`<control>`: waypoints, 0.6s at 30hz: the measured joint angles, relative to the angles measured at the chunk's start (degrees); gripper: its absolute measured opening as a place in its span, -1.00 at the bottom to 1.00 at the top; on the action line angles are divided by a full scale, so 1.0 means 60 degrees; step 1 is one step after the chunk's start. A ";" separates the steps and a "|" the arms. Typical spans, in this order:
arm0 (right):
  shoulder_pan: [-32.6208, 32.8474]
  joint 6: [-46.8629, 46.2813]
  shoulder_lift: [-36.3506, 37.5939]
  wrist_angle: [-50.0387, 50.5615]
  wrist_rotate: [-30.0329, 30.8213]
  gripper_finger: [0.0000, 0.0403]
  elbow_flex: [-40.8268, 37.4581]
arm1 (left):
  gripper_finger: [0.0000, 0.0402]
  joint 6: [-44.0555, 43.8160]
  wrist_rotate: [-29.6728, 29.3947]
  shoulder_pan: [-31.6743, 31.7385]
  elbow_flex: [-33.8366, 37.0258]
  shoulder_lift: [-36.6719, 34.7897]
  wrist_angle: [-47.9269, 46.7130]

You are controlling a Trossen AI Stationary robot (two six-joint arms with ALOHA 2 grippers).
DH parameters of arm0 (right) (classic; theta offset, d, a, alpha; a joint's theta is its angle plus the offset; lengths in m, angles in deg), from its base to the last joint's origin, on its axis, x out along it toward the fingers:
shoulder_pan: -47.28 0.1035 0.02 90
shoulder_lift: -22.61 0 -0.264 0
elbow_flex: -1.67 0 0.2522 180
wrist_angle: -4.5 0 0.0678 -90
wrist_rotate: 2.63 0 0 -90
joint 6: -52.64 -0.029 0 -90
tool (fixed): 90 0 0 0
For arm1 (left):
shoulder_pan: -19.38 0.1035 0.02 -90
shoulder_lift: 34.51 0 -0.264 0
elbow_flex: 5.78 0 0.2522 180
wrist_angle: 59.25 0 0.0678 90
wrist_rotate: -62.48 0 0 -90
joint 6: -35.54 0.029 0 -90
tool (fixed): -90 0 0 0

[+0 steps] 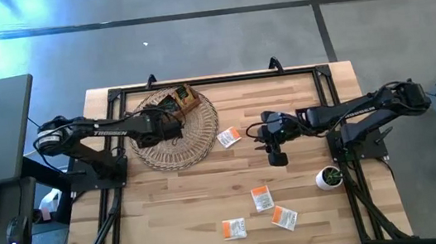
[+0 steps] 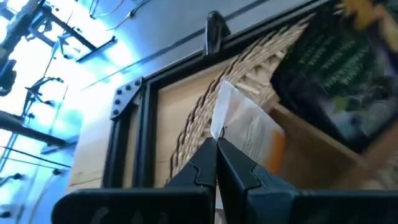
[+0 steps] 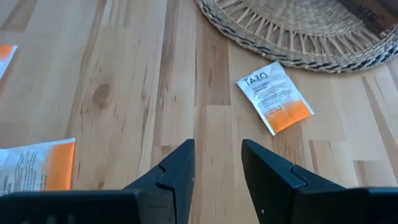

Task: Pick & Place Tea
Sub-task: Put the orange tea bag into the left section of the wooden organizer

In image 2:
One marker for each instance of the round woven placemat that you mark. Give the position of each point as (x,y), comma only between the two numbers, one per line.
(205,109)

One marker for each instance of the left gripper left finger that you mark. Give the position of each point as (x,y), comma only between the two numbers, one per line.
(155,207)

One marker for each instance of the dark foil tea packet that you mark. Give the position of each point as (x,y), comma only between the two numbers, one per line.
(335,62)

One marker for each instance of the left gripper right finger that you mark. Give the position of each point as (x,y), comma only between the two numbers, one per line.
(295,208)

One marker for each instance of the black floor stand frame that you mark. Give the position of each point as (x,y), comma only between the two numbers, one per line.
(71,30)

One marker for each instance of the orange white tea packet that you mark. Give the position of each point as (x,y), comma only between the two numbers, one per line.
(248,130)

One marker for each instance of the wooden tea organizer box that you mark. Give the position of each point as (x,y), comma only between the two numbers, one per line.
(311,155)

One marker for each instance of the black frame hook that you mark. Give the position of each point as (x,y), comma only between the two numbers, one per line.
(214,31)

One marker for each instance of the black aluminium table frame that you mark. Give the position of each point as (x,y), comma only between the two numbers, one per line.
(146,124)

